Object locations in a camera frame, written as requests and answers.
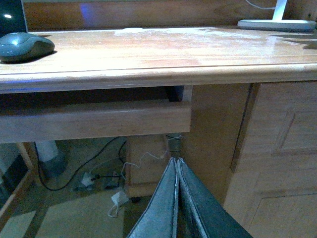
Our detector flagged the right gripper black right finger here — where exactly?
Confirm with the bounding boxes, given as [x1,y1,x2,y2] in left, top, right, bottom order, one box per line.
[177,158,251,238]

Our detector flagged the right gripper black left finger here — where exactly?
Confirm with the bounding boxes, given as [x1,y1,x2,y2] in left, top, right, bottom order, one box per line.
[128,158,179,238]

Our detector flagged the dark grey logi mouse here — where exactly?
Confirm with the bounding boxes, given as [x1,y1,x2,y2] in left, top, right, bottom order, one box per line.
[0,32,55,63]

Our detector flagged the white power adapter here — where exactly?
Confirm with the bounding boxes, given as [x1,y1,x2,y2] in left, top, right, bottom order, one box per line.
[111,191,129,207]

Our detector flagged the wooden desk cabinet door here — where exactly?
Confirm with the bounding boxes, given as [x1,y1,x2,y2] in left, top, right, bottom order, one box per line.
[224,81,317,238]

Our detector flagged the wooden rolling cart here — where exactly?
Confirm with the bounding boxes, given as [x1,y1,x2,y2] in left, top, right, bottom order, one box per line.
[124,134,170,198]

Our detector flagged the white pipe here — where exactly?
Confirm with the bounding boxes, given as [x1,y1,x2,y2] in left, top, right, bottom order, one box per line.
[35,140,58,162]

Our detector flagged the wooden keyboard tray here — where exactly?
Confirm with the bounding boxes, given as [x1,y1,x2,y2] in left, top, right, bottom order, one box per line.
[0,101,191,143]

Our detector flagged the silver laptop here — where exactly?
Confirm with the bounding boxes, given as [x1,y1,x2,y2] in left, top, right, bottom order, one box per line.
[0,0,28,37]

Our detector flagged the white cable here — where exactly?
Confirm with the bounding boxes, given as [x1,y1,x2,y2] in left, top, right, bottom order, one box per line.
[120,135,183,179]

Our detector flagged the black cable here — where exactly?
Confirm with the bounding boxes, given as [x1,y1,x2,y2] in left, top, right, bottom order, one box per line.
[33,136,128,191]

